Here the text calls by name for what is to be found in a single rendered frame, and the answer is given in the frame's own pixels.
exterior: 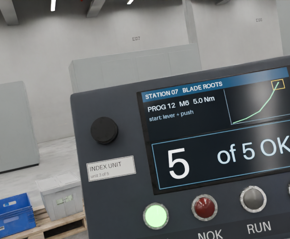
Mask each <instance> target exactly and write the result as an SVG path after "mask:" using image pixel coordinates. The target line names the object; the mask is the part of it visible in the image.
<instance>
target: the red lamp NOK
mask: <svg viewBox="0 0 290 239"><path fill-rule="evenodd" d="M191 211H192V213H193V215H194V216H195V218H197V219H198V220H200V221H209V220H211V219H213V218H214V217H215V215H216V213H217V211H218V206H217V202H216V201H215V199H214V198H213V197H212V196H210V195H208V194H200V195H198V196H196V197H195V198H194V199H193V201H192V203H191Z"/></svg>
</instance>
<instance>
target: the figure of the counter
mask: <svg viewBox="0 0 290 239"><path fill-rule="evenodd" d="M150 145H151V151H152V156H153V162H154V169H155V174H156V180H157V185H158V191H162V190H167V189H173V188H178V187H184V186H189V185H195V184H202V183H206V178H205V173H204V168H203V163H202V159H201V154H200V149H199V143H198V138H197V135H195V136H189V137H183V138H176V139H171V140H165V141H160V142H154V143H150Z"/></svg>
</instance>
